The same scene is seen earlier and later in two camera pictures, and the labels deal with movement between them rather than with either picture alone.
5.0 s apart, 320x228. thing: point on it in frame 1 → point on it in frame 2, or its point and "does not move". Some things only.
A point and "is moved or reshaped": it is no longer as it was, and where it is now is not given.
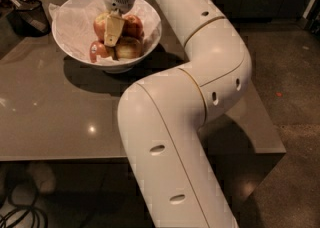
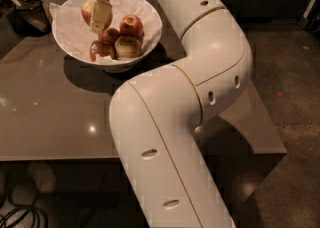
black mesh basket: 29,18 does not move
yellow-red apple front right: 129,47 does not move
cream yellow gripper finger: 114,26 → 101,14
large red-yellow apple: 100,25 is moved or reshaped
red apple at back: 133,26 does not move
